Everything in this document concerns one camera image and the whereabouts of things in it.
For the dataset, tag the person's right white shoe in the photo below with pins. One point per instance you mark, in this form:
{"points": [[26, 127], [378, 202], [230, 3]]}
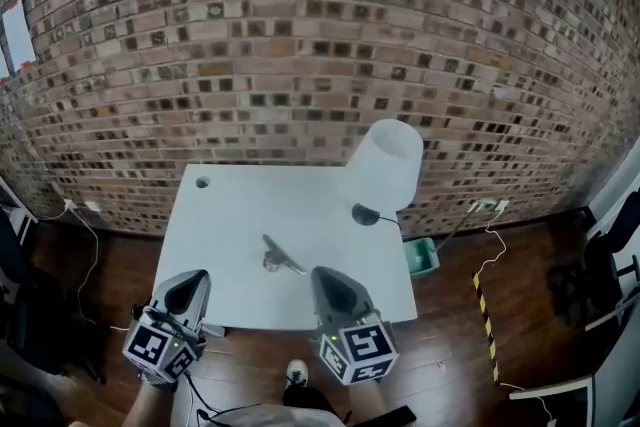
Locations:
{"points": [[296, 372]]}

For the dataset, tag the white wall plug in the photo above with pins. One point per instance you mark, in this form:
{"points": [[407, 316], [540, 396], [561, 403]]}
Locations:
{"points": [[69, 204], [92, 206]]}

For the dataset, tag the white shelf unit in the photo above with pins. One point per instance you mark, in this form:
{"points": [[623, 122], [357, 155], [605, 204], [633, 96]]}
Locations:
{"points": [[20, 220]]}

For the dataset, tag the person's grey shirt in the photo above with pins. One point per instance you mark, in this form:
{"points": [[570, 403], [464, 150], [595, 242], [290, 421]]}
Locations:
{"points": [[270, 417]]}

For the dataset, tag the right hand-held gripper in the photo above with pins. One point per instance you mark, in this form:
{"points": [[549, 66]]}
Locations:
{"points": [[345, 315]]}

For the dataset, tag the white wall power adapter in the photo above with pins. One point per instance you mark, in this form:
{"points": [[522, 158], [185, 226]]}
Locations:
{"points": [[487, 203]]}

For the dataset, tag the black chair armrest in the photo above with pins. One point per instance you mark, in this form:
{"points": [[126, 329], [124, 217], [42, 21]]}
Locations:
{"points": [[395, 417]]}

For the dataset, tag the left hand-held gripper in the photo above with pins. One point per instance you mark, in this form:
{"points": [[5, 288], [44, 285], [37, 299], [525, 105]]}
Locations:
{"points": [[187, 315]]}

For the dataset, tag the person's black trousers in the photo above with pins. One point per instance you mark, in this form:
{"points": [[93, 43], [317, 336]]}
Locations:
{"points": [[310, 400]]}

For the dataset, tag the window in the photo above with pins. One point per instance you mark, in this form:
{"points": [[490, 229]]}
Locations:
{"points": [[17, 35]]}

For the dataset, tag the white table lamp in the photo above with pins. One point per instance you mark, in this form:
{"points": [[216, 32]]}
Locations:
{"points": [[385, 165]]}

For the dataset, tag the white side table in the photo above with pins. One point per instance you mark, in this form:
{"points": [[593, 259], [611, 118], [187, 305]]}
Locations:
{"points": [[550, 387]]}

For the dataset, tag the black office chair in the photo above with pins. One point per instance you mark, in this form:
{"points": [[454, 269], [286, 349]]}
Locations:
{"points": [[35, 315], [600, 255]]}

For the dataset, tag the person's left forearm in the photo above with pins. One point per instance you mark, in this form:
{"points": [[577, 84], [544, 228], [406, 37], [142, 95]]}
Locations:
{"points": [[147, 407]]}

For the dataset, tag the yellow black striped tape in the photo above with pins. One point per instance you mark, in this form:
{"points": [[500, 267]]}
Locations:
{"points": [[485, 315]]}

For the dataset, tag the person's right forearm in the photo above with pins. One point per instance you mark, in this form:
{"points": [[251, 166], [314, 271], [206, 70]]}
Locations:
{"points": [[365, 397]]}

